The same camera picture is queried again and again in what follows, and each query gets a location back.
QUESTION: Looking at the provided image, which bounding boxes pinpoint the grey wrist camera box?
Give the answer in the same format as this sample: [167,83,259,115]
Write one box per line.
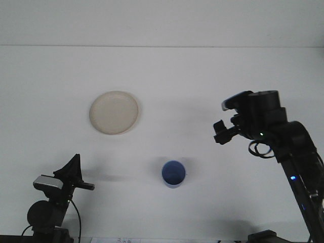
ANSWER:
[221,90,254,111]
[32,175,63,190]

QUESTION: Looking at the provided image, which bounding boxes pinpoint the pale round plate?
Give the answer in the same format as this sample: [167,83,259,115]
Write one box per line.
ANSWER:
[89,90,140,136]

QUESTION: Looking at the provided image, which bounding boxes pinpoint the white printed paper sheet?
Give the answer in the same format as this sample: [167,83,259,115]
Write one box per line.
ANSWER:
[90,237,142,243]

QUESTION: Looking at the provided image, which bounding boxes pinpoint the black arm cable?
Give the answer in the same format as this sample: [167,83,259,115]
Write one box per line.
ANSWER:
[69,199,82,241]
[249,140,273,159]

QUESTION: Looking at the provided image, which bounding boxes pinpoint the pale blue cup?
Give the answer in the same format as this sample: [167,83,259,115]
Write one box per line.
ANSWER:
[161,159,187,189]

